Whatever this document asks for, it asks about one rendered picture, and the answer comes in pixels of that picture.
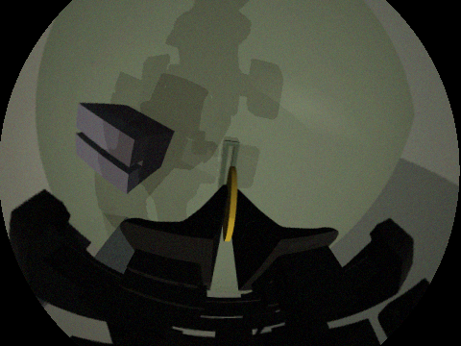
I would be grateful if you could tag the gold coin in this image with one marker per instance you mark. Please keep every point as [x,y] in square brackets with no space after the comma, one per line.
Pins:
[231,208]

